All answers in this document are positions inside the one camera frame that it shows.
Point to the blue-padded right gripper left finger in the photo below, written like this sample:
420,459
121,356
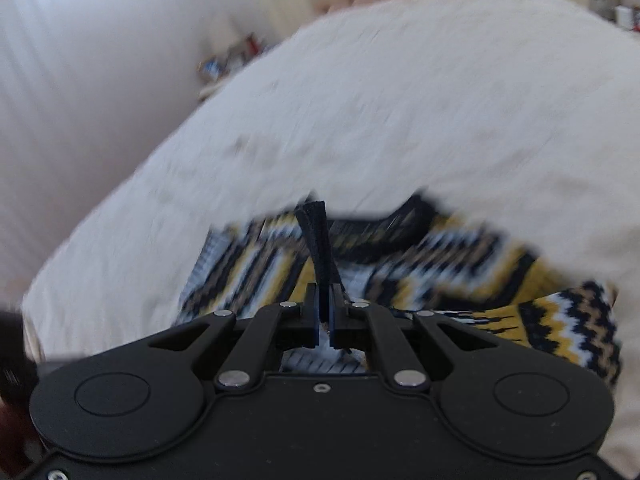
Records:
271,332

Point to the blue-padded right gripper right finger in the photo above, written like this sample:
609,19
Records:
373,330

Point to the navy yellow patterned knit sweater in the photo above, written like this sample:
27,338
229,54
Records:
416,258

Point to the cream textured bedspread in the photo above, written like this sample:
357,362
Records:
520,113

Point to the cream left nightstand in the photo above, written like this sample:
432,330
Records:
219,69

